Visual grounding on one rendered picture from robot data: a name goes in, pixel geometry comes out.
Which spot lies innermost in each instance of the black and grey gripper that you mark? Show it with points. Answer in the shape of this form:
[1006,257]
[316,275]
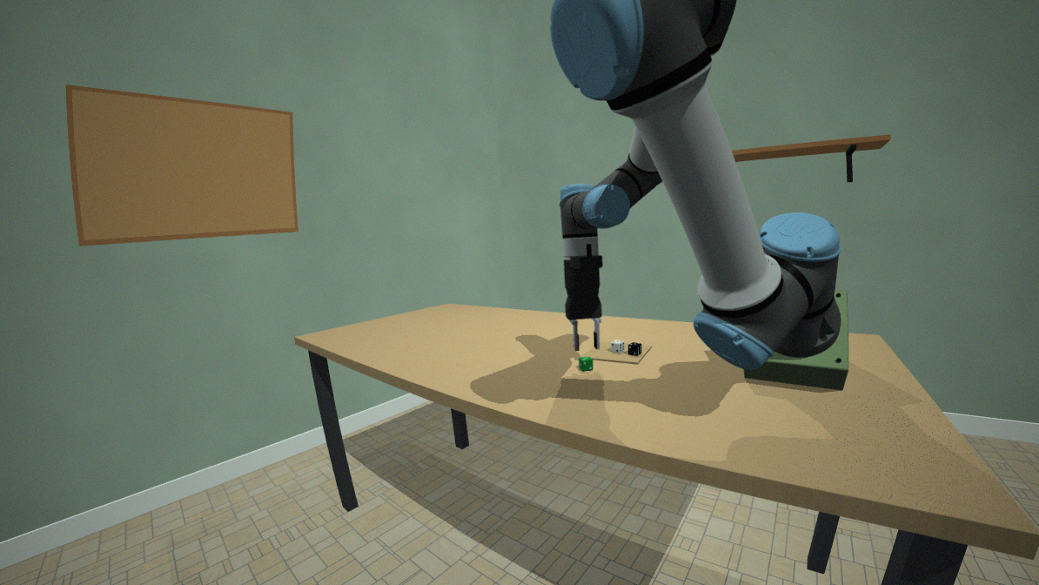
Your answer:
[582,282]

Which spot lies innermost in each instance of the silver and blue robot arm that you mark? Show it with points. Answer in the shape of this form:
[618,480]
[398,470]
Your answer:
[644,57]

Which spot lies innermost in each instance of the tan square mat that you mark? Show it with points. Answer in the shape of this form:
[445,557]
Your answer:
[605,354]

